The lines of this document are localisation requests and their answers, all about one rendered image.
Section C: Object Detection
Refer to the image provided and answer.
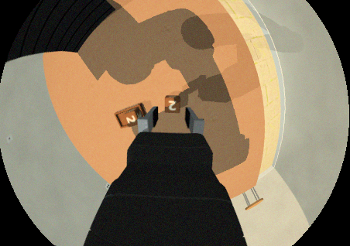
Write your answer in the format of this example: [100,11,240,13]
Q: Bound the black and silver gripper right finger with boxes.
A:
[185,107,204,135]

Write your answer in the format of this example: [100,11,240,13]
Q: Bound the brown wooden tray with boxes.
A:
[114,103,146,128]

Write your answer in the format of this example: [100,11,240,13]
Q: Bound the brown calendar cube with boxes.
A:
[123,107,142,127]
[165,95,180,113]

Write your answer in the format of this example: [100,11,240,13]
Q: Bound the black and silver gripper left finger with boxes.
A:
[137,106,158,133]

